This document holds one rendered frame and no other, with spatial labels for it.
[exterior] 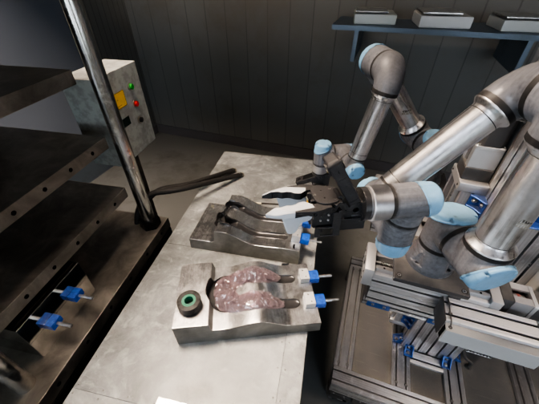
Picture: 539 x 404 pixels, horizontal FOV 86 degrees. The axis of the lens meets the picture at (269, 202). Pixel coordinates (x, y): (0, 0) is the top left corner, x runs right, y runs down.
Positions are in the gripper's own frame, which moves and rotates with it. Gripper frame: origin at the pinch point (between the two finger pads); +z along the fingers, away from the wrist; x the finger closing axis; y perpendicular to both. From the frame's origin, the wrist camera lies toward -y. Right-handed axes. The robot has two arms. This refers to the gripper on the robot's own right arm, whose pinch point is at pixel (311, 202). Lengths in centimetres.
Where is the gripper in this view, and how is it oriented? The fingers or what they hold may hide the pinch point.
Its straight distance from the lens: 155.1
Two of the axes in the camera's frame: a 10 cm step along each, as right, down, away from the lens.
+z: 0.0, 7.7, 6.4
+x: 2.0, -6.2, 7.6
